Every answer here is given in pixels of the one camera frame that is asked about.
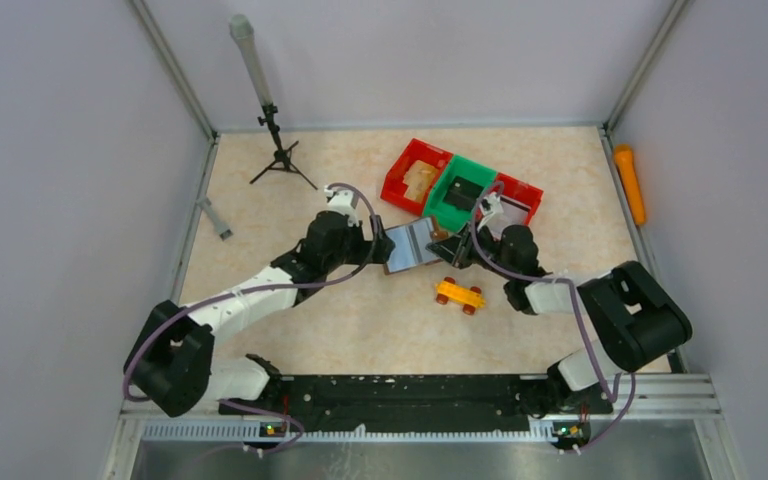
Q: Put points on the orange flashlight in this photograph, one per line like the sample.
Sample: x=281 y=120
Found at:
x=623 y=157

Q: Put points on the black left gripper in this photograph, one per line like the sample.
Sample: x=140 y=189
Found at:
x=383 y=247

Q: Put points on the red bin with silver cards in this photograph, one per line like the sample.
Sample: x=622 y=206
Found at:
x=519 y=200

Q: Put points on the red bin with gold cards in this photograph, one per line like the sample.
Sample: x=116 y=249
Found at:
x=417 y=150

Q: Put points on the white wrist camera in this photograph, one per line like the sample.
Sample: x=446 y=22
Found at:
x=492 y=214
x=344 y=202

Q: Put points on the brown leather card holder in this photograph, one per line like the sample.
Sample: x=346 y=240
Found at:
x=411 y=241

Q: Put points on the yellow toy brick car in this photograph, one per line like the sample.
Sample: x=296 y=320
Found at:
x=469 y=299

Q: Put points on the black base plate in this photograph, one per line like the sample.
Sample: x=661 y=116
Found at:
x=421 y=403

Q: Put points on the black VIP card lower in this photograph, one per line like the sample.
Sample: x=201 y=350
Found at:
x=462 y=194

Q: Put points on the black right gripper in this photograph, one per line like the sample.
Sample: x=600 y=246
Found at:
x=456 y=250

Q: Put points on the gold cards stack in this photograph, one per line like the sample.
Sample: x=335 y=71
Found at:
x=418 y=179

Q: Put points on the green plastic bin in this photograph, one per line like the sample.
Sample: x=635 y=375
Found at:
x=448 y=217

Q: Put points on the aluminium front rail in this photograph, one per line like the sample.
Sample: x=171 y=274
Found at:
x=647 y=397

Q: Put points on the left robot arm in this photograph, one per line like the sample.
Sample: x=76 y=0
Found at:
x=171 y=363

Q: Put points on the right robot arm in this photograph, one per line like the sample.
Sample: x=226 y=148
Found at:
x=626 y=318

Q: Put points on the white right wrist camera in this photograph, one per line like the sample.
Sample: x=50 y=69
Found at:
x=492 y=214

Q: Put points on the grey light on tripod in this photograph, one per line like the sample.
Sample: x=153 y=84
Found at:
x=243 y=35

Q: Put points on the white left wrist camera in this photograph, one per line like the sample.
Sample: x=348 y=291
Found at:
x=344 y=202

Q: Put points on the grey metal bracket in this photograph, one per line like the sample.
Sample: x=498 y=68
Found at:
x=220 y=226

